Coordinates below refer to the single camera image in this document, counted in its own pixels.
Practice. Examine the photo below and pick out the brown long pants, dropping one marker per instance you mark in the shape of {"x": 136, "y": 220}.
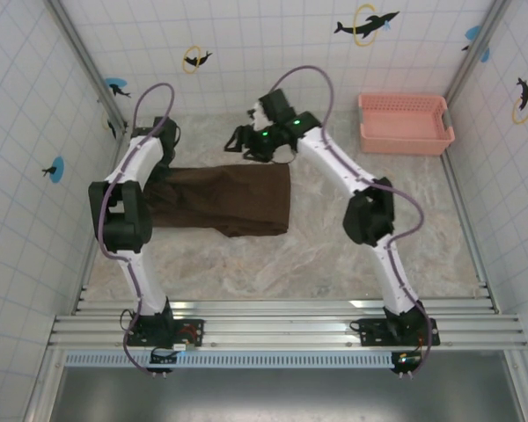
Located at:
{"x": 229, "y": 198}

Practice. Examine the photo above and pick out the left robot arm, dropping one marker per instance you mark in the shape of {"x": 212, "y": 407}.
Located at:
{"x": 123, "y": 220}

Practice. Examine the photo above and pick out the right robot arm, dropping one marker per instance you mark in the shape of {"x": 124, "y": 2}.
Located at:
{"x": 369, "y": 215}

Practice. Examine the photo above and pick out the blue oval shark sticker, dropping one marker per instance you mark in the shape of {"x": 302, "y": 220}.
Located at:
{"x": 114, "y": 83}

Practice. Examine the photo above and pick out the blue circle seal sticker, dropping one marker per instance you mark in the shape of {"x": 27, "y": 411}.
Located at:
{"x": 57, "y": 169}

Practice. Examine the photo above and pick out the pink plastic basket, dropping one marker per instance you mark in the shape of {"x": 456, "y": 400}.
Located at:
{"x": 400, "y": 125}

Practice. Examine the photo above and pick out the blue patch sticker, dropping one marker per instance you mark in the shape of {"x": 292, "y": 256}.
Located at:
{"x": 472, "y": 33}

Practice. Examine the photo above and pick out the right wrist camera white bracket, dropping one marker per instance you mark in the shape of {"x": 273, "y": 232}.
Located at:
{"x": 257, "y": 113}

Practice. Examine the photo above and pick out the aluminium frame post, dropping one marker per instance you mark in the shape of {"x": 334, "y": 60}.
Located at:
{"x": 478, "y": 53}
{"x": 41, "y": 387}
{"x": 85, "y": 61}
{"x": 517, "y": 387}

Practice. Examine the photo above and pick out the aluminium side rail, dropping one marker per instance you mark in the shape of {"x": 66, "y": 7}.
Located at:
{"x": 86, "y": 281}
{"x": 477, "y": 259}

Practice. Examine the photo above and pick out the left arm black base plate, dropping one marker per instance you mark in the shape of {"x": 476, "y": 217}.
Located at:
{"x": 136, "y": 340}

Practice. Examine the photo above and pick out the aluminium rail beam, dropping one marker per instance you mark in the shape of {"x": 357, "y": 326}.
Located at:
{"x": 273, "y": 327}

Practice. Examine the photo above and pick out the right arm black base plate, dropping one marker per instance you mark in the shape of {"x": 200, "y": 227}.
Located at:
{"x": 367, "y": 336}

